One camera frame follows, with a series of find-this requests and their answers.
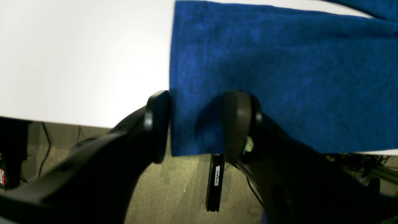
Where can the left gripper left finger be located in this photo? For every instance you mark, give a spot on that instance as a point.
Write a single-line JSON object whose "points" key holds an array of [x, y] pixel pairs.
{"points": [[95, 184]]}

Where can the blue long-sleeve T-shirt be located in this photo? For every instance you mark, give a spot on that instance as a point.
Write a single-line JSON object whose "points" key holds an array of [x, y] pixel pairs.
{"points": [[330, 81]]}

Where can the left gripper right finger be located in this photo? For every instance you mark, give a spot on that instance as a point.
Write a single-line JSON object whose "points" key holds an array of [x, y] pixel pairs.
{"points": [[297, 184]]}

